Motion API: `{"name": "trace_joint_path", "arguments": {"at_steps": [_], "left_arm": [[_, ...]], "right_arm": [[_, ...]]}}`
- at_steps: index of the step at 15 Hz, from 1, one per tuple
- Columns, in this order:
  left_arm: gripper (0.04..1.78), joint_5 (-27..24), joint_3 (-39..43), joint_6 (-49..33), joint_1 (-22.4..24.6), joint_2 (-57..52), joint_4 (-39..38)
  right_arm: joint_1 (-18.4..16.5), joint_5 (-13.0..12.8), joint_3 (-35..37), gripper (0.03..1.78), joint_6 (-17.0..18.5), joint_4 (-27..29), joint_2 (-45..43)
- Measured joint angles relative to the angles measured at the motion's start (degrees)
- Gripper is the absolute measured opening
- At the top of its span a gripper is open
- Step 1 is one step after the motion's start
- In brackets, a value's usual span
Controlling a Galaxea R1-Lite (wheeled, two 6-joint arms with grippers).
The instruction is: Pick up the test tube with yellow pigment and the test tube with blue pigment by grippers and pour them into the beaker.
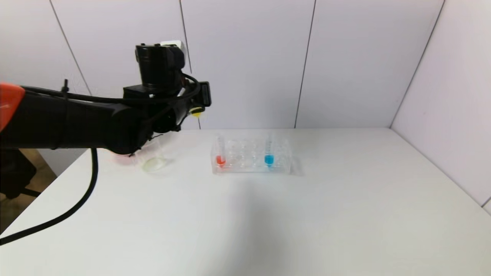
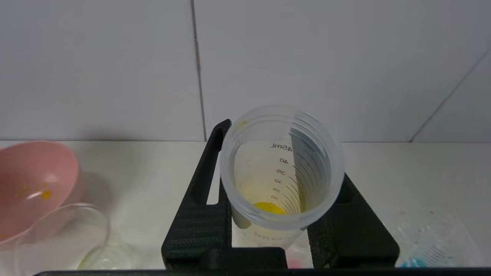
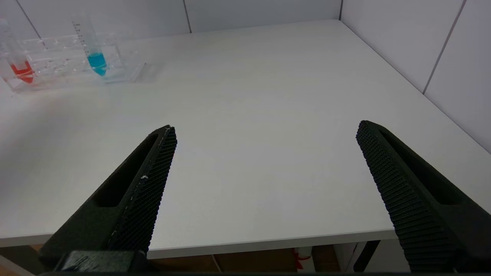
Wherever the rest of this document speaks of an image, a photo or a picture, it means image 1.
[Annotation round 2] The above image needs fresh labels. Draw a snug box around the clear acrylic test tube rack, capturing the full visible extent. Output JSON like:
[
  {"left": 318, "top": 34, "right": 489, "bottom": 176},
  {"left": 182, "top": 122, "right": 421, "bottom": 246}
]
[{"left": 211, "top": 137, "right": 294, "bottom": 176}]

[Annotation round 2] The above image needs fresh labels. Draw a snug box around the test tube with blue pigment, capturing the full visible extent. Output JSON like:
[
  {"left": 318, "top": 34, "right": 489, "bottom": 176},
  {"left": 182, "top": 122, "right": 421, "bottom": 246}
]
[{"left": 265, "top": 133, "right": 276, "bottom": 168}]

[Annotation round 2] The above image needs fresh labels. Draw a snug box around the test tube with red pigment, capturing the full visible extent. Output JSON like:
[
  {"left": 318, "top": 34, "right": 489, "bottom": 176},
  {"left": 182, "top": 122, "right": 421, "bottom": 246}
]
[{"left": 216, "top": 134, "right": 227, "bottom": 168}]

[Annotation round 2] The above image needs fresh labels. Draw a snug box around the clear glass beaker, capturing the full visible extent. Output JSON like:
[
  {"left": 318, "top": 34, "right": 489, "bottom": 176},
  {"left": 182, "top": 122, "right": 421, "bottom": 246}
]
[{"left": 132, "top": 139, "right": 168, "bottom": 173}]

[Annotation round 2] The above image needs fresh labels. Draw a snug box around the pink bowl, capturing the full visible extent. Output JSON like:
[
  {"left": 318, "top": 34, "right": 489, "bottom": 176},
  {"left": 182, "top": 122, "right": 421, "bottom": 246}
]
[{"left": 110, "top": 151, "right": 135, "bottom": 166}]

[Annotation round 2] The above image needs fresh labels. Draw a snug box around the black chair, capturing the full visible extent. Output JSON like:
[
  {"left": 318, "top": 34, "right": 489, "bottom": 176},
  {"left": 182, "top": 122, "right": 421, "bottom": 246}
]
[{"left": 0, "top": 149, "right": 43, "bottom": 200}]

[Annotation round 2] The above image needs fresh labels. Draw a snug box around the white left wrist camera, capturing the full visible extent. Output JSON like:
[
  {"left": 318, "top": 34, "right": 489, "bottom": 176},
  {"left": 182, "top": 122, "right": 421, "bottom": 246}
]
[{"left": 160, "top": 40, "right": 185, "bottom": 53}]

